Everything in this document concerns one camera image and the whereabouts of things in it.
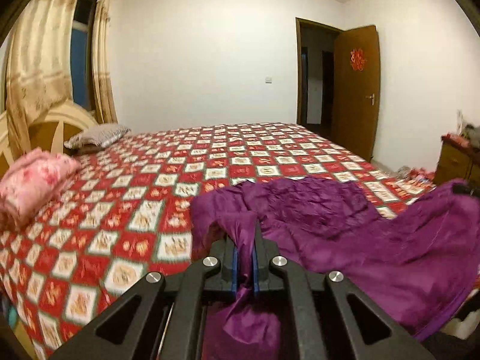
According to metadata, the beige curtain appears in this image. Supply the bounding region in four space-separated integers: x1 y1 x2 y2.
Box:
6 0 77 158
91 0 118 124

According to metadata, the pink folded blanket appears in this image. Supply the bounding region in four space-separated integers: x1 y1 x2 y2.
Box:
1 148 81 230

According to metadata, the red patchwork bedspread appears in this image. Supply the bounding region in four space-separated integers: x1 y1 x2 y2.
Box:
1 124 427 359

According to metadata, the beige left curtain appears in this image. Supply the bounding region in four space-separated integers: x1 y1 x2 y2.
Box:
6 0 77 158

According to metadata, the cream wooden headboard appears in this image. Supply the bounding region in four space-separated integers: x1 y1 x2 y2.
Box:
0 101 98 176

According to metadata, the clutter on cabinet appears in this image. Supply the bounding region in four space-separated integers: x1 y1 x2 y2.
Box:
442 110 480 150

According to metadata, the beige right curtain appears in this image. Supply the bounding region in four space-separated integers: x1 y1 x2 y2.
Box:
91 0 118 124

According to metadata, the grey striped pillow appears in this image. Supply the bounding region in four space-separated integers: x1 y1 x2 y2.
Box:
64 124 130 150

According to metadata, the brown wooden cabinet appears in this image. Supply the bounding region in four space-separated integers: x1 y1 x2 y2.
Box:
433 136 480 188

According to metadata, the brown wooden door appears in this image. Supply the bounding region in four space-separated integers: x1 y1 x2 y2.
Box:
331 25 381 161

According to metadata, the purple down jacket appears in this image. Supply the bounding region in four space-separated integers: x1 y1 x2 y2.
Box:
190 177 479 359

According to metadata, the window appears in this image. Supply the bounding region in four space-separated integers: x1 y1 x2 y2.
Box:
70 0 97 112

